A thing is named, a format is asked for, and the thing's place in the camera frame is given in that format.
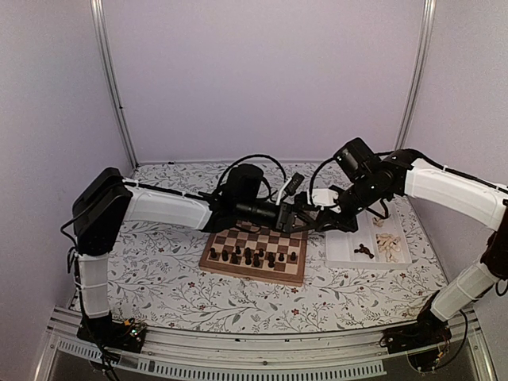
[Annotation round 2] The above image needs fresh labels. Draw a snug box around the dark chess pieces pile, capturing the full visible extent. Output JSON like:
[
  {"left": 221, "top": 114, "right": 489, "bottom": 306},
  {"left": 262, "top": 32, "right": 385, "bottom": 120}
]
[{"left": 353, "top": 244, "right": 375, "bottom": 260}]

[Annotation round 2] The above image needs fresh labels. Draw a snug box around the aluminium frame post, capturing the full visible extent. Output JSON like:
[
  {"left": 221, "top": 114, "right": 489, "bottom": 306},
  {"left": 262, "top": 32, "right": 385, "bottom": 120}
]
[
  {"left": 90, "top": 0, "right": 139, "bottom": 168},
  {"left": 394, "top": 0, "right": 437, "bottom": 150}
]

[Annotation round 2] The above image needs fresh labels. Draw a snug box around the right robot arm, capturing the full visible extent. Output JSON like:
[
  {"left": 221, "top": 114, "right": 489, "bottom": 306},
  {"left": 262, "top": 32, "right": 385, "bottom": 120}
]
[{"left": 311, "top": 138, "right": 507, "bottom": 331}]

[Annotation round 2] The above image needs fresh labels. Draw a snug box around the light chess pieces pile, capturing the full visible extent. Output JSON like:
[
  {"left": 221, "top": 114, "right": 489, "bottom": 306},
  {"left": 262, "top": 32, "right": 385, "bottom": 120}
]
[{"left": 371, "top": 217, "right": 403, "bottom": 264}]

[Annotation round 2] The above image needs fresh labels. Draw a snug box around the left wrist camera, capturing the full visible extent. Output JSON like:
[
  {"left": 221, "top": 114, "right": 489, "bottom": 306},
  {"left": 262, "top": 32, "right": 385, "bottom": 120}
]
[{"left": 275, "top": 172, "right": 304, "bottom": 206}]

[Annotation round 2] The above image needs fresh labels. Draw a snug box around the left black cable loop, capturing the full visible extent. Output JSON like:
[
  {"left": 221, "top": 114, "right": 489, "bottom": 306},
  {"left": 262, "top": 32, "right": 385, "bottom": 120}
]
[{"left": 216, "top": 153, "right": 287, "bottom": 199}]

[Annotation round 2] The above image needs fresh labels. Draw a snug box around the white divided plastic tray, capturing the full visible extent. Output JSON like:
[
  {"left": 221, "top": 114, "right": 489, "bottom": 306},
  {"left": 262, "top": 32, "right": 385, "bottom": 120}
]
[{"left": 325, "top": 205, "right": 412, "bottom": 271}]

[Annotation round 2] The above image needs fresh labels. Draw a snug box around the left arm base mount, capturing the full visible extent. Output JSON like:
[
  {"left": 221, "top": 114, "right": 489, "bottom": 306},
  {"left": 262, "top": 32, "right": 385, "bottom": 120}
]
[{"left": 77, "top": 312, "right": 148, "bottom": 353}]

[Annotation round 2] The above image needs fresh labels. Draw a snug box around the wooden chessboard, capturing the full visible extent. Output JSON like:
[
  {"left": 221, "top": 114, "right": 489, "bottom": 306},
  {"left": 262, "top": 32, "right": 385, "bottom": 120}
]
[{"left": 199, "top": 222, "right": 308, "bottom": 287}]

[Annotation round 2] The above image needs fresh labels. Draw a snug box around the left aluminium frame post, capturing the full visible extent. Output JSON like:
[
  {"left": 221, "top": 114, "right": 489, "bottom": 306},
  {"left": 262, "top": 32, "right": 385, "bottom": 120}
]
[{"left": 90, "top": 0, "right": 139, "bottom": 168}]

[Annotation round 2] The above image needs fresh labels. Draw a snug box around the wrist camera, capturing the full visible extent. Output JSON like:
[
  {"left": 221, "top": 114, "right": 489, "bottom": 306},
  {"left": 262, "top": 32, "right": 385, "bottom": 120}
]
[
  {"left": 294, "top": 188, "right": 341, "bottom": 213},
  {"left": 275, "top": 172, "right": 304, "bottom": 206}
]

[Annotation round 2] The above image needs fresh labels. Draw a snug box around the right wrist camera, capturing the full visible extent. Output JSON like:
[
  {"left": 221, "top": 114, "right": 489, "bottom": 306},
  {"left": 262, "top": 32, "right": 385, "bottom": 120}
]
[{"left": 294, "top": 188, "right": 341, "bottom": 213}]

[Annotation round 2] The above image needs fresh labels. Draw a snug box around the floral patterned table mat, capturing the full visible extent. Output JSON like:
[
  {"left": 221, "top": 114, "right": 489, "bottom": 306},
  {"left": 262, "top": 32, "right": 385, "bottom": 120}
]
[{"left": 78, "top": 160, "right": 453, "bottom": 333}]

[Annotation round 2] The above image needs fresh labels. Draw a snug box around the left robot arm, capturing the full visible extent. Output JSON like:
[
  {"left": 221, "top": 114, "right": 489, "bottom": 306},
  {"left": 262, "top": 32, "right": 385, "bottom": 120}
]
[{"left": 70, "top": 164, "right": 312, "bottom": 344}]

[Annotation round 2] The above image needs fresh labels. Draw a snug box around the right aluminium frame post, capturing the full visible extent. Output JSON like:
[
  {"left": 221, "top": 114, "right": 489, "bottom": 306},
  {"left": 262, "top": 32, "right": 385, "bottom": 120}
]
[{"left": 394, "top": 0, "right": 437, "bottom": 150}]

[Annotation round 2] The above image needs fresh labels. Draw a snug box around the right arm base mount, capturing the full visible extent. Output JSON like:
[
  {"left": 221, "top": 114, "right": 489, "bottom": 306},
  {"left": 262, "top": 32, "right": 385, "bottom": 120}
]
[{"left": 379, "top": 306, "right": 452, "bottom": 372}]

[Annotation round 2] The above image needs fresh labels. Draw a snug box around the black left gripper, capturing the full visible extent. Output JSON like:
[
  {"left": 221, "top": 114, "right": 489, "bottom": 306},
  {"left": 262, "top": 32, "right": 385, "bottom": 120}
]
[{"left": 237, "top": 200, "right": 319, "bottom": 236}]

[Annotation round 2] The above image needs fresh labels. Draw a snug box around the front aluminium rail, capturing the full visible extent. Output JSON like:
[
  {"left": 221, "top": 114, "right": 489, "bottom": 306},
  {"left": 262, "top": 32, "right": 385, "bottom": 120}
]
[{"left": 34, "top": 307, "right": 498, "bottom": 380}]

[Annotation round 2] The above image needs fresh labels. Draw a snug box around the dark chess piece eleventh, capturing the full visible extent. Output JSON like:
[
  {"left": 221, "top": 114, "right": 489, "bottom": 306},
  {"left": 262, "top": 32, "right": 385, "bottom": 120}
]
[{"left": 230, "top": 253, "right": 239, "bottom": 264}]

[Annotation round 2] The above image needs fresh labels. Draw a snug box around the black cable loop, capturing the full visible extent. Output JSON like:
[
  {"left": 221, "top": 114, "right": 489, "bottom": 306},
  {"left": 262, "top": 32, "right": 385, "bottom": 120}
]
[
  {"left": 216, "top": 153, "right": 287, "bottom": 199},
  {"left": 308, "top": 156, "right": 338, "bottom": 199}
]

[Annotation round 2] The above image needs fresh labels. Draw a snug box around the right black cable loop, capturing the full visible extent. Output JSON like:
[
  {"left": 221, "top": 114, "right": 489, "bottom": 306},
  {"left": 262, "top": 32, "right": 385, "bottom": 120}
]
[{"left": 308, "top": 156, "right": 338, "bottom": 199}]

